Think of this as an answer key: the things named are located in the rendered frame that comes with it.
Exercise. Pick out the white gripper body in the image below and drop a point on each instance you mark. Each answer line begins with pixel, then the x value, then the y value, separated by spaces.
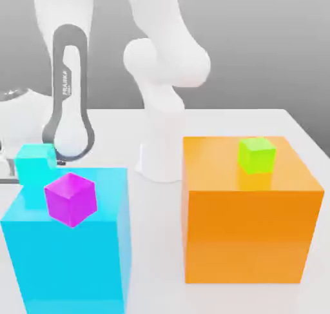
pixel 5 170

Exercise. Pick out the small green cube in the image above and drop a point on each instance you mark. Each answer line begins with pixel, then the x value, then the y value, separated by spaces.
pixel 256 156

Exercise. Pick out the small cyan cube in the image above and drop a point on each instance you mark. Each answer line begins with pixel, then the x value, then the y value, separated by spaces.
pixel 34 180

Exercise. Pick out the large orange box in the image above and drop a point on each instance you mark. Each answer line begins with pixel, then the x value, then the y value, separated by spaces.
pixel 247 231

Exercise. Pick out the large blue box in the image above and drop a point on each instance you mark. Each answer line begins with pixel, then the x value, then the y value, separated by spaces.
pixel 72 262

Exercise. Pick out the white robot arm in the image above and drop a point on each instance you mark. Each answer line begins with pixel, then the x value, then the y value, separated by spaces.
pixel 165 61

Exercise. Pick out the small magenta cube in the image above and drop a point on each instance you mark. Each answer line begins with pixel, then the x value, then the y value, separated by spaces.
pixel 69 203

